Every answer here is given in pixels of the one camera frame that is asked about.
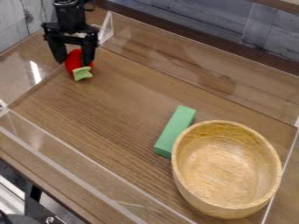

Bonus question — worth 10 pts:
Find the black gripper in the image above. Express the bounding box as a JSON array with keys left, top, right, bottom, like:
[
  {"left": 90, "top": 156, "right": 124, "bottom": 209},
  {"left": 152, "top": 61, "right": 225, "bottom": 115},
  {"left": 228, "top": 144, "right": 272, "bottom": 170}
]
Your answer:
[{"left": 41, "top": 22, "right": 98, "bottom": 66}]

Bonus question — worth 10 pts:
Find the red plush fruit green leaf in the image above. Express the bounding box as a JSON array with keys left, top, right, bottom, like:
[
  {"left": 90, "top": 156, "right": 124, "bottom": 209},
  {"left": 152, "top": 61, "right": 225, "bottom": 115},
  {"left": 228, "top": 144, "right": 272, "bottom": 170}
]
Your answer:
[{"left": 64, "top": 49, "right": 93, "bottom": 81}]

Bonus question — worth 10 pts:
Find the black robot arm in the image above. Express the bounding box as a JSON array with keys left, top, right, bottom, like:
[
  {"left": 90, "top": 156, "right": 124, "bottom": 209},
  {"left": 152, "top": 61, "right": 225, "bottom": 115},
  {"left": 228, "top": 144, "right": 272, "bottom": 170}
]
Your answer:
[{"left": 41, "top": 0, "right": 98, "bottom": 67}]

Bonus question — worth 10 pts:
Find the green rectangular block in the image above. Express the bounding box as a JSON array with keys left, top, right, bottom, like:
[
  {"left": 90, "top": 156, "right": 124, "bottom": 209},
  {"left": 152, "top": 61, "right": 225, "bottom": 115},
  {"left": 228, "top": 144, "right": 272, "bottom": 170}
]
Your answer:
[{"left": 153, "top": 105, "right": 196, "bottom": 158}]

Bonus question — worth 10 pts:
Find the black table leg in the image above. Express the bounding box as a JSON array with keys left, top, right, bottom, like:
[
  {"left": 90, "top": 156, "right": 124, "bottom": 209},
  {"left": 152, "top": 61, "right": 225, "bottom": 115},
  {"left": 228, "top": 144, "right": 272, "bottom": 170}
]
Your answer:
[{"left": 29, "top": 185, "right": 42, "bottom": 202}]

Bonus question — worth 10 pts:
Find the wooden bowl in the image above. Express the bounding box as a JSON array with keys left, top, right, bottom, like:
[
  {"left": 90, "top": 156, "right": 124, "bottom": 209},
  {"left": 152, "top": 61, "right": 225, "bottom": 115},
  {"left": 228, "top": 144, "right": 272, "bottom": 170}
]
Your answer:
[{"left": 172, "top": 120, "right": 283, "bottom": 220}]

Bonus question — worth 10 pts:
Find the clear acrylic tray wall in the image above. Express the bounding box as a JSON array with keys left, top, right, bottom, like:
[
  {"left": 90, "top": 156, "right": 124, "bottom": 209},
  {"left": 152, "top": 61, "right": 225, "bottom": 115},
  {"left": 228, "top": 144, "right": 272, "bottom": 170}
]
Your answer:
[{"left": 0, "top": 102, "right": 194, "bottom": 224}]

